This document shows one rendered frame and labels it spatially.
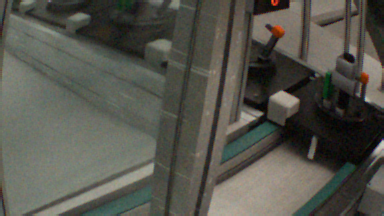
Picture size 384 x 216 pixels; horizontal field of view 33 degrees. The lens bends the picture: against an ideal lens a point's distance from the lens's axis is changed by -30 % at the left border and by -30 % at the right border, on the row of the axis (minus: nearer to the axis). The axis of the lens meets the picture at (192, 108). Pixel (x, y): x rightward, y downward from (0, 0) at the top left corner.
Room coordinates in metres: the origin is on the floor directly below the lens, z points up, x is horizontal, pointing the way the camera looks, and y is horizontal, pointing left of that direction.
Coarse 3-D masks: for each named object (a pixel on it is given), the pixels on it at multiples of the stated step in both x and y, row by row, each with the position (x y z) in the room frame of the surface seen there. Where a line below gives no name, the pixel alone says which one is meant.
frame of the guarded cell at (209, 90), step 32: (224, 0) 0.46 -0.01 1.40; (224, 32) 0.46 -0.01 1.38; (192, 64) 0.46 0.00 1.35; (224, 64) 0.47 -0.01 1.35; (192, 96) 0.46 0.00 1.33; (224, 96) 0.47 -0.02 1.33; (192, 128) 0.46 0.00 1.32; (224, 128) 0.47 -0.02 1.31; (192, 160) 0.45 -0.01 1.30; (192, 192) 0.46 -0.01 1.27
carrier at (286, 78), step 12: (252, 48) 1.44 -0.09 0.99; (252, 60) 1.38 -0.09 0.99; (264, 60) 1.38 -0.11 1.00; (276, 60) 1.41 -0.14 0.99; (288, 60) 1.47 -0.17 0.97; (252, 72) 1.35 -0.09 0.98; (264, 72) 1.36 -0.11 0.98; (276, 72) 1.40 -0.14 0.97; (288, 72) 1.41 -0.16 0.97; (300, 72) 1.43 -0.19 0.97; (312, 72) 1.45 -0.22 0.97; (252, 84) 1.32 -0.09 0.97; (264, 84) 1.33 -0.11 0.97; (276, 84) 1.34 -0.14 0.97; (288, 84) 1.36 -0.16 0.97; (300, 84) 1.39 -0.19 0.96; (252, 96) 1.27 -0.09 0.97; (264, 96) 1.28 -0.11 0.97; (264, 108) 1.27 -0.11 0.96
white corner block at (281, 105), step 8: (272, 96) 1.25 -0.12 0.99; (280, 96) 1.25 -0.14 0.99; (288, 96) 1.26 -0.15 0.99; (272, 104) 1.24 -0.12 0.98; (280, 104) 1.23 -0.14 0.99; (288, 104) 1.23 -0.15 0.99; (296, 104) 1.24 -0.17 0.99; (272, 112) 1.24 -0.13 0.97; (280, 112) 1.23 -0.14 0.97; (288, 112) 1.22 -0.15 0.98; (280, 120) 1.23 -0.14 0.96
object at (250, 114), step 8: (256, 40) 1.57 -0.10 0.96; (288, 56) 1.53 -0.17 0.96; (296, 56) 1.54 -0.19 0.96; (304, 64) 1.50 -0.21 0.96; (320, 72) 1.48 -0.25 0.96; (376, 104) 1.39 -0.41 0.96; (248, 112) 1.24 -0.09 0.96; (256, 112) 1.24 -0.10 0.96; (264, 112) 1.27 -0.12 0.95; (248, 120) 1.21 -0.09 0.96; (256, 120) 1.23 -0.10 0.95; (264, 120) 1.25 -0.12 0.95; (248, 128) 1.21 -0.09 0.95
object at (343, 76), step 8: (344, 56) 1.27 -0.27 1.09; (352, 56) 1.28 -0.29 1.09; (336, 64) 1.27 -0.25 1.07; (344, 64) 1.26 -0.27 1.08; (352, 64) 1.26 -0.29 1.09; (336, 72) 1.27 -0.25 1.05; (344, 72) 1.26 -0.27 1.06; (352, 72) 1.25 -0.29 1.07; (336, 80) 1.27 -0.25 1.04; (344, 80) 1.26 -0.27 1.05; (352, 80) 1.25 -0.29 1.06; (344, 88) 1.26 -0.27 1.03; (352, 88) 1.25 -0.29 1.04
